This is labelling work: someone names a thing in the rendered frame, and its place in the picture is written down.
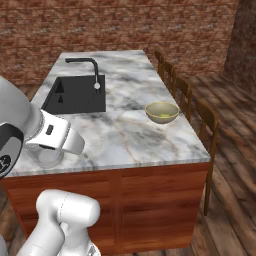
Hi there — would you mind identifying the wooden chair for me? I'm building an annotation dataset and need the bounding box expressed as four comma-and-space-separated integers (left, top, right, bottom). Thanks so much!
175, 76, 194, 123
153, 49, 166, 80
195, 97, 221, 217
162, 60, 177, 98

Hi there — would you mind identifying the wooden cabinet door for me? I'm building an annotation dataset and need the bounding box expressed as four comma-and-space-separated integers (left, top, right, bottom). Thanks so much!
2, 169, 118, 255

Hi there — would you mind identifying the black sink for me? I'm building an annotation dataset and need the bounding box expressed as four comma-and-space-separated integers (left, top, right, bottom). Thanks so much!
40, 74, 107, 116

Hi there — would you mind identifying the black tap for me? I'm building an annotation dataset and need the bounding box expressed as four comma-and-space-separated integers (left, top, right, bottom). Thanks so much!
64, 57, 102, 91

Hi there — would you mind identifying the olive green bowl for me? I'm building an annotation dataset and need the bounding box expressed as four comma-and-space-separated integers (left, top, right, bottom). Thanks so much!
144, 101, 181, 125

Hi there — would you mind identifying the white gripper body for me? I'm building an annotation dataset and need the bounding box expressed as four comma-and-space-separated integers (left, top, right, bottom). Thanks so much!
25, 127, 86, 156

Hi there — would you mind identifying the clear glass cup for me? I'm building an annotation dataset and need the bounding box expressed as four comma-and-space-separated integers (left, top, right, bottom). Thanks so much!
27, 146, 65, 170

